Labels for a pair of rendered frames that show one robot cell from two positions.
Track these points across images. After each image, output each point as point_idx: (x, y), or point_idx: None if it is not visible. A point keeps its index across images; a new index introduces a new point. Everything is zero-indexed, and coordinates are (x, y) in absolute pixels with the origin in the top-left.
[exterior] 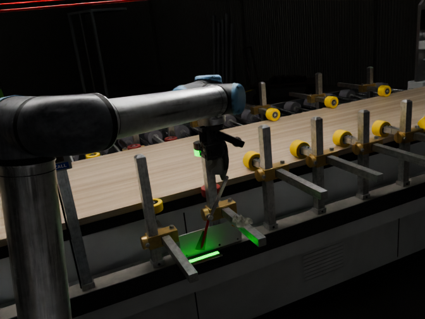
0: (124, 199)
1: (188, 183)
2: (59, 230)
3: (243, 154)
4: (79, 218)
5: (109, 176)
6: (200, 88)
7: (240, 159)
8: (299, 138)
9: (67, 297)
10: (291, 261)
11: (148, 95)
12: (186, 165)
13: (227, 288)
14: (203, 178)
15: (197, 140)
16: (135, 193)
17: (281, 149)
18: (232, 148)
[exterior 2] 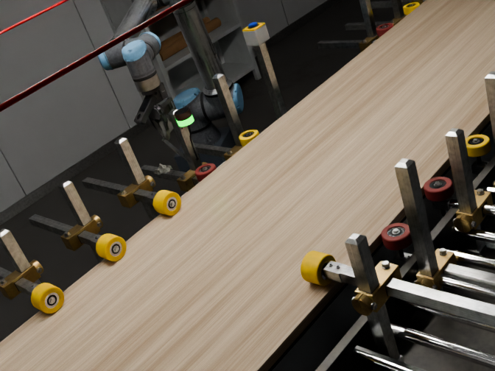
0: (284, 126)
1: (235, 165)
2: (184, 38)
3: (201, 235)
4: (300, 102)
5: (355, 132)
6: (117, 30)
7: (199, 224)
8: (121, 316)
9: (197, 68)
10: None
11: (129, 9)
12: (269, 185)
13: None
14: (225, 177)
15: (325, 247)
16: (282, 135)
17: (147, 269)
18: (230, 244)
